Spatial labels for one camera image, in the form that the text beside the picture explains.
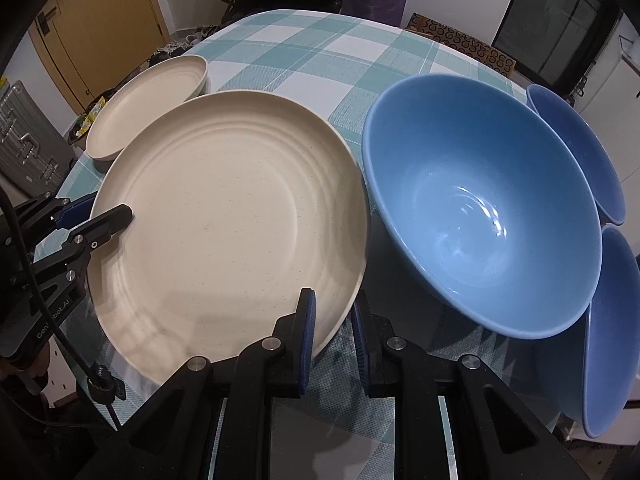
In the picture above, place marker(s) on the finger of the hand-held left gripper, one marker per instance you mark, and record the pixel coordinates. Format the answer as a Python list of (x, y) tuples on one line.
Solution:
[(75, 210), (107, 220)]

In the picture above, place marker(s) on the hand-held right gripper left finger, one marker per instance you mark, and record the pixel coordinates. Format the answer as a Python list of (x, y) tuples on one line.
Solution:
[(310, 330)]

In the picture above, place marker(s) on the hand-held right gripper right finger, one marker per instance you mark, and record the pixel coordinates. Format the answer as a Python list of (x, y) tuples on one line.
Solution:
[(360, 345)]

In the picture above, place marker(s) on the beige round plate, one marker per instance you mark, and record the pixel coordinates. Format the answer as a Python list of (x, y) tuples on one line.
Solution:
[(225, 235), (145, 105)]

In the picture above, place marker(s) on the light blue bowl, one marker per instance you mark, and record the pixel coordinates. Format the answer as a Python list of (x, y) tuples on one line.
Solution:
[(475, 210)]

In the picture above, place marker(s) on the dark blue bowl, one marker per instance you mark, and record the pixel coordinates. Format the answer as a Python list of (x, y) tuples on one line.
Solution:
[(615, 335), (575, 145)]

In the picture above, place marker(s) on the silver ribbed suitcase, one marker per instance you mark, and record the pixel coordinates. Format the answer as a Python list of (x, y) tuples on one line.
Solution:
[(30, 145)]

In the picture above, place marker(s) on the yellow green snack packets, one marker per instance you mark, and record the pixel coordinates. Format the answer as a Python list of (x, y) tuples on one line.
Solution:
[(90, 120)]

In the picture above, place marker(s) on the pile of dark shoes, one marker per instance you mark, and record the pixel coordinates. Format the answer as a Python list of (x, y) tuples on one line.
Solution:
[(175, 47)]

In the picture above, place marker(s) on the yellow wooden door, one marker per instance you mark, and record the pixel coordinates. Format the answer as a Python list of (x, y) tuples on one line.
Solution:
[(100, 10)]

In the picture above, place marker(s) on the black-framed glass door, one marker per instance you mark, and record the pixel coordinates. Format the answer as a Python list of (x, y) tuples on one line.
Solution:
[(550, 15)]

